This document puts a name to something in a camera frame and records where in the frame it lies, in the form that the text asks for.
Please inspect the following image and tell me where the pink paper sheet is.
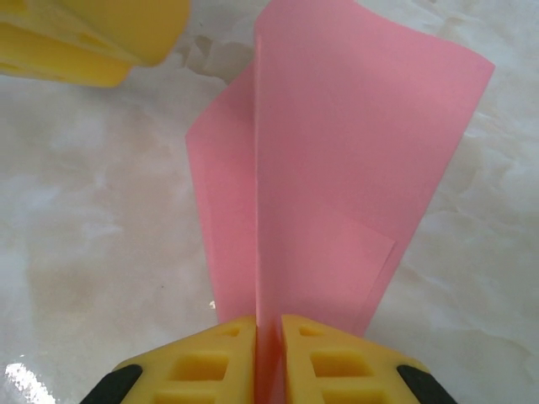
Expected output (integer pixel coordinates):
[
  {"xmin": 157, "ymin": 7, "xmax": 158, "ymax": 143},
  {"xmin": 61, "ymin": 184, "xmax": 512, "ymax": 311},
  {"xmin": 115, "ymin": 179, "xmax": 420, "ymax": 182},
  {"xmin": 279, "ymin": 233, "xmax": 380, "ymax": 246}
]
[{"xmin": 184, "ymin": 0, "xmax": 497, "ymax": 404}]

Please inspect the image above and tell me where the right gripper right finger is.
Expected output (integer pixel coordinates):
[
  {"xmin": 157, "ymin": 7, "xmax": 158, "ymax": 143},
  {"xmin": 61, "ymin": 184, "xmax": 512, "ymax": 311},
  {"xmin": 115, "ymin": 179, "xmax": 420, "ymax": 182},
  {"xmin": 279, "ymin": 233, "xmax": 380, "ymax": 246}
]
[{"xmin": 280, "ymin": 313, "xmax": 458, "ymax": 404}]

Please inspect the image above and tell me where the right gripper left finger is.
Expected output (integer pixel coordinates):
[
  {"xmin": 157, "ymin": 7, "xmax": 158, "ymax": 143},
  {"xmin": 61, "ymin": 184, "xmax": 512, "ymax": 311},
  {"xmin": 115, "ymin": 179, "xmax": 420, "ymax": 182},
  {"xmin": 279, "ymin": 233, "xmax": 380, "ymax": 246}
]
[{"xmin": 82, "ymin": 314, "xmax": 258, "ymax": 404}]

